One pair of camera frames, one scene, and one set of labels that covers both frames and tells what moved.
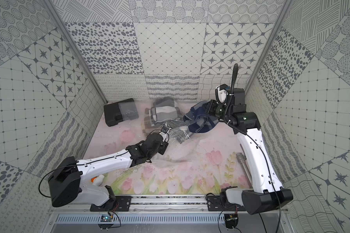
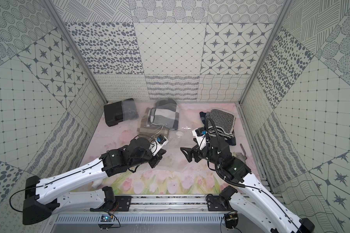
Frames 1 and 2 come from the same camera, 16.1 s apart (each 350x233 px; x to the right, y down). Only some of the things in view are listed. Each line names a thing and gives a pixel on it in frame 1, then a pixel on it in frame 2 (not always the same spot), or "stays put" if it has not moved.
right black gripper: x=212 y=104 → x=197 y=150
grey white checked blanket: x=163 y=108 stays put
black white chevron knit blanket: x=180 y=129 → x=224 y=122
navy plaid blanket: x=197 y=119 → x=231 y=141
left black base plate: x=121 y=203 stays put
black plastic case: x=116 y=112 stays put
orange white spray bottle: x=97 y=180 stays put
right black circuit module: x=231 y=220 stays put
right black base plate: x=218 y=203 stays put
